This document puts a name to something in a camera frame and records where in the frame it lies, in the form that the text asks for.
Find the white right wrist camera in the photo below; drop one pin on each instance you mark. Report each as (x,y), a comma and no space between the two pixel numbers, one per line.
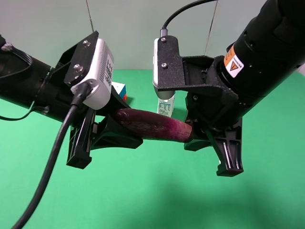
(168,75)

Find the purple eggplant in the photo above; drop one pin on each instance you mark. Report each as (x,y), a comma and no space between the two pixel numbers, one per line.
(153,126)

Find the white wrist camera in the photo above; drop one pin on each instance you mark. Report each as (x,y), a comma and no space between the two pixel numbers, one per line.
(168,75)
(92,65)

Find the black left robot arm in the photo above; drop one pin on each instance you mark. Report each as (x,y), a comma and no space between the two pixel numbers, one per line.
(30,83)

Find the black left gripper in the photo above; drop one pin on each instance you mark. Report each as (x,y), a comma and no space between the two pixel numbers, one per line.
(85,135)

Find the multicoloured puzzle cube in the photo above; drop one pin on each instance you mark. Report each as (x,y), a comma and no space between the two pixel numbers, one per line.
(120,88)

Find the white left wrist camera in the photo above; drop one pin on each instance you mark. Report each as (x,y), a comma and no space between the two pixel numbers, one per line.
(92,65)

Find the white blue milk carton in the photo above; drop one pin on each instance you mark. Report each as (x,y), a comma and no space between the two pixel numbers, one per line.
(166,107)

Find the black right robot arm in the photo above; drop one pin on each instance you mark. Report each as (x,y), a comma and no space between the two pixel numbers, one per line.
(269,49)

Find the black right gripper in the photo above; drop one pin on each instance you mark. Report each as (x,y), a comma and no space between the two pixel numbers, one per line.
(214,104)

